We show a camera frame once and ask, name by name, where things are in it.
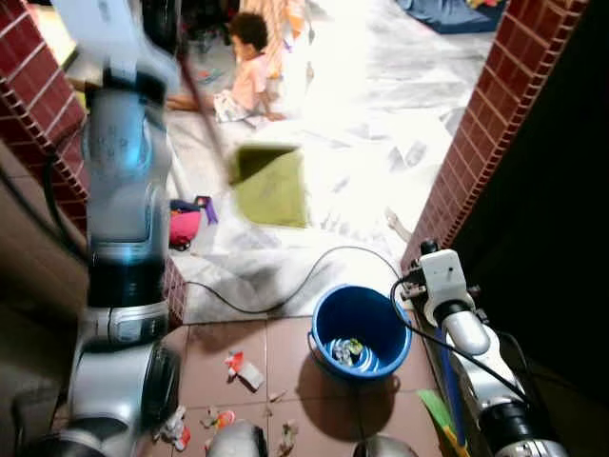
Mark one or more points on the silver robot knee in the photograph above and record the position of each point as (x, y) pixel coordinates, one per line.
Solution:
(385, 447)
(236, 441)

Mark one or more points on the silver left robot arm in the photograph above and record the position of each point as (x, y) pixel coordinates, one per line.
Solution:
(119, 171)

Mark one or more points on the beige paper scrap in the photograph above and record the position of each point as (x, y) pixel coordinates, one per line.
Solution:
(286, 438)

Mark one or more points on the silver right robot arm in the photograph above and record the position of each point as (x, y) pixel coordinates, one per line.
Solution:
(485, 367)

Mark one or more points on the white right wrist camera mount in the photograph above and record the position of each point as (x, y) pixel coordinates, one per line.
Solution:
(445, 281)

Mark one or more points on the crumpled trash in bucket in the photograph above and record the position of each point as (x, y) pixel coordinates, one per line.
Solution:
(348, 352)

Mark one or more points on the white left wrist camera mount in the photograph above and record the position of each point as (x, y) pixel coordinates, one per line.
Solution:
(105, 33)

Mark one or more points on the orange striped cloth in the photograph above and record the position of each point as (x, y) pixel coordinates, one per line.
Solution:
(281, 29)

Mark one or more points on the child in pink shirt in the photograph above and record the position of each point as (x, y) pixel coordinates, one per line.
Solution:
(249, 81)

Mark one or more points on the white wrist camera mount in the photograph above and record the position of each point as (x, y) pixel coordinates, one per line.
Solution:
(105, 33)
(445, 281)

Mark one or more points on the blue plastic bucket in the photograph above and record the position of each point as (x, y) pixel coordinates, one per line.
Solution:
(376, 319)

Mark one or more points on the small orange litter piece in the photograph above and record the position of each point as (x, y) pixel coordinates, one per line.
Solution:
(221, 418)

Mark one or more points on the silver robot left knee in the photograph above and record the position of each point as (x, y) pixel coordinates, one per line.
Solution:
(236, 441)

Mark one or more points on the red and white wrapper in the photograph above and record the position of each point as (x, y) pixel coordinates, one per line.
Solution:
(245, 371)

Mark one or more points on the silver robot right knee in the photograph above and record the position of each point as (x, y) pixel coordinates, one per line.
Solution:
(385, 447)

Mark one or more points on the pink and purple bag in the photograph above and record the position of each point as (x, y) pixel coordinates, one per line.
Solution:
(185, 227)

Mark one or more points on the crumpled white red litter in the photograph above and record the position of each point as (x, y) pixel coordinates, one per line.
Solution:
(175, 430)

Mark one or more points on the blue cloth mat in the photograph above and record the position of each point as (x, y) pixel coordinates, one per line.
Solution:
(447, 14)

